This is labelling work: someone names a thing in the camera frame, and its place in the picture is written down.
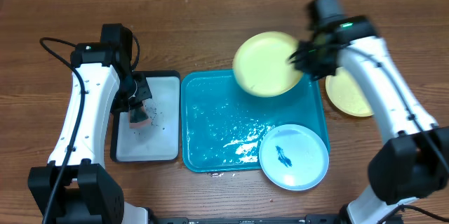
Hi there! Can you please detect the green and pink sponge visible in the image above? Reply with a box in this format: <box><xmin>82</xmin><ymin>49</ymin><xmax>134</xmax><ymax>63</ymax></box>
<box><xmin>128</xmin><ymin>106</ymin><xmax>152</xmax><ymax>129</ymax></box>

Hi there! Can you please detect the yellow plate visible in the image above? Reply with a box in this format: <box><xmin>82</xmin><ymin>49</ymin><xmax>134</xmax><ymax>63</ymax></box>
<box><xmin>232</xmin><ymin>31</ymin><xmax>303</xmax><ymax>98</ymax></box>
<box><xmin>326</xmin><ymin>67</ymin><xmax>373</xmax><ymax>117</ymax></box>

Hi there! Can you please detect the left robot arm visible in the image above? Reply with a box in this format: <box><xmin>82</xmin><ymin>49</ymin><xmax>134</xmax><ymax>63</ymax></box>
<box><xmin>27</xmin><ymin>23</ymin><xmax>157</xmax><ymax>223</ymax></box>

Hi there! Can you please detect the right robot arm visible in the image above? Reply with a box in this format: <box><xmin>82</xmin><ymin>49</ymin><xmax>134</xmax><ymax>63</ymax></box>
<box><xmin>290</xmin><ymin>0</ymin><xmax>448</xmax><ymax>224</ymax></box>

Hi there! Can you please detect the black tray with soapy water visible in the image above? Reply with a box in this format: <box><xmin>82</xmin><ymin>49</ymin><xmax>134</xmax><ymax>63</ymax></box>
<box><xmin>110</xmin><ymin>70</ymin><xmax>181</xmax><ymax>163</ymax></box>

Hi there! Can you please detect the teal plastic serving tray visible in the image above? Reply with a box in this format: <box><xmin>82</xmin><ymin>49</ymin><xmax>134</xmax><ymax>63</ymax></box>
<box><xmin>181</xmin><ymin>70</ymin><xmax>330</xmax><ymax>173</ymax></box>

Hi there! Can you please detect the light blue plate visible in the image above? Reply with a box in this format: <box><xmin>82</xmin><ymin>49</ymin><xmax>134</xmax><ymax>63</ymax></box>
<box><xmin>258</xmin><ymin>124</ymin><xmax>329</xmax><ymax>191</ymax></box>

